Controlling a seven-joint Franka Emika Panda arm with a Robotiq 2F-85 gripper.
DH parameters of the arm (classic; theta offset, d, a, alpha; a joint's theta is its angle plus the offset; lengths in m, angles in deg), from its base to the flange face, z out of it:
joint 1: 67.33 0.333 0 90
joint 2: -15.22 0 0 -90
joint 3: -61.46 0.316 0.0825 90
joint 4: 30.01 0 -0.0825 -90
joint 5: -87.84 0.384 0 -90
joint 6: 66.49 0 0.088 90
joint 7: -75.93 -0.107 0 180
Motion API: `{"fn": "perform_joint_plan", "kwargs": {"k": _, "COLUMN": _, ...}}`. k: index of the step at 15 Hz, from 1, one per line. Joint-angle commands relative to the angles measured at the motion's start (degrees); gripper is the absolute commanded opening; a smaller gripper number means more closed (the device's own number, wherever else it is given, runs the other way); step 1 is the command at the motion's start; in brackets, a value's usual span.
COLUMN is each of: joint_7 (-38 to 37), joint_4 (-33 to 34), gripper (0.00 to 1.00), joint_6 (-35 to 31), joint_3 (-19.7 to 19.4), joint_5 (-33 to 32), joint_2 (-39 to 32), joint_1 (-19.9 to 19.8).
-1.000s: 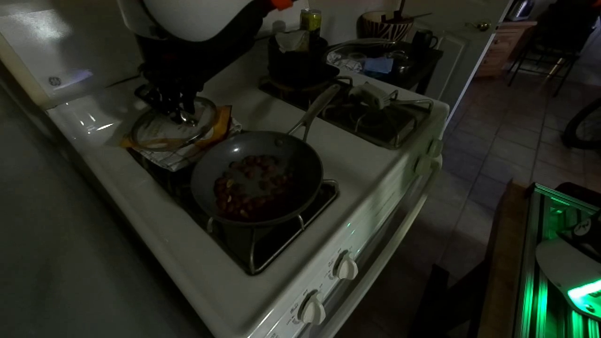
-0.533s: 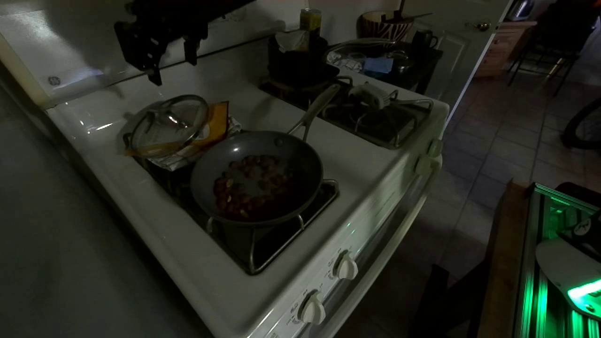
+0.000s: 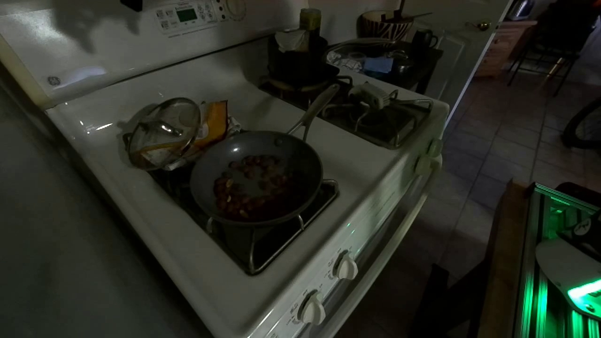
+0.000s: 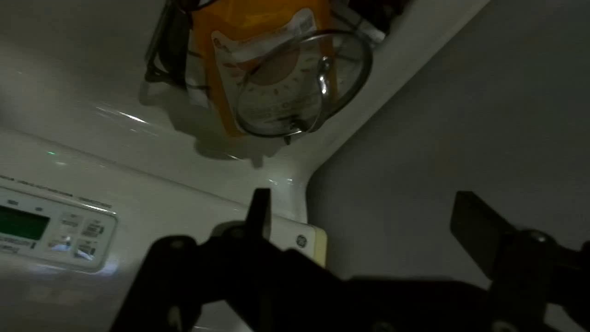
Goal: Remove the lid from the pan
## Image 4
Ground round glass pan lid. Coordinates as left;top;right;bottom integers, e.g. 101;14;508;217
231;29;375;138

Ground white gas stove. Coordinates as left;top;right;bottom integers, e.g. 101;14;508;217
0;0;493;332

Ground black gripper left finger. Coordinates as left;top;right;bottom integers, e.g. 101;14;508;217
108;186;346;332

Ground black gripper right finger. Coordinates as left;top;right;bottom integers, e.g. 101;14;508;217
447;188;590;332

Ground orange food bag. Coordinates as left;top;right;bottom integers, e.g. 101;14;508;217
187;0;346;140

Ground stove control panel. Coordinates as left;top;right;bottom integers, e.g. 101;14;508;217
0;179;119;271

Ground white refrigerator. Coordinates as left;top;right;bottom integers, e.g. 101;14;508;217
303;0;590;291

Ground black burner grate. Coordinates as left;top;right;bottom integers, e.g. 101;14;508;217
141;0;193;88

